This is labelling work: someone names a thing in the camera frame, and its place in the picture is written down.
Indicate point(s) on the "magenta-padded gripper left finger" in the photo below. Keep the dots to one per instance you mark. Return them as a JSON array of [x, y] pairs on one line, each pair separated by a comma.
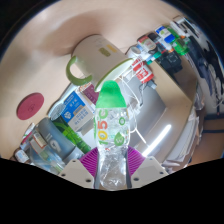
[[75, 170]]

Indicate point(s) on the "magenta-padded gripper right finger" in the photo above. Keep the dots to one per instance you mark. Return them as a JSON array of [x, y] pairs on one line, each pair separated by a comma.
[[150, 170]]

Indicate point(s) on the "clear bottle with green cap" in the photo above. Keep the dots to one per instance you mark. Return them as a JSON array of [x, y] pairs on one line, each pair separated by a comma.
[[111, 96]]

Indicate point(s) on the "blue plastic bag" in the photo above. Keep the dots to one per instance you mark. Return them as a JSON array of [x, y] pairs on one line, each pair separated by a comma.
[[46, 161]]

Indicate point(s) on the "white LED light bar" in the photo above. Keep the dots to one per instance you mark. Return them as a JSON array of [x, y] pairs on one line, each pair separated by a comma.
[[156, 140]]

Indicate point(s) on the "dark green bottle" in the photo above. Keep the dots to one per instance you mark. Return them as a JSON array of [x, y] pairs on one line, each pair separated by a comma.
[[75, 138]]

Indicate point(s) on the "grey shaker bottle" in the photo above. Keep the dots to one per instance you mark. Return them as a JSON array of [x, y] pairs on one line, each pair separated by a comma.
[[53, 140]]

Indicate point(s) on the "blue and white carton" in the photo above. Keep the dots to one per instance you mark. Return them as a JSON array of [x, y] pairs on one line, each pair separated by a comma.
[[76, 113]]

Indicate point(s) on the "flat round red coaster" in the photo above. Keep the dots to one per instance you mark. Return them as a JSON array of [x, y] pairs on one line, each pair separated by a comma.
[[30, 106]]

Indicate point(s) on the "dark bottle with red label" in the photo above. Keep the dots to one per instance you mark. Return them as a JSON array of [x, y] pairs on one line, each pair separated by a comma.
[[146, 43]]

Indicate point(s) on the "green plastic container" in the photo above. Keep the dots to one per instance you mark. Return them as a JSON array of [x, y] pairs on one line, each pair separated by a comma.
[[181, 46]]

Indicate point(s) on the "white bottle with blue cap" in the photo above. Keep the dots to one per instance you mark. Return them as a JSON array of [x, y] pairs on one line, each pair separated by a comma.
[[165, 34]]

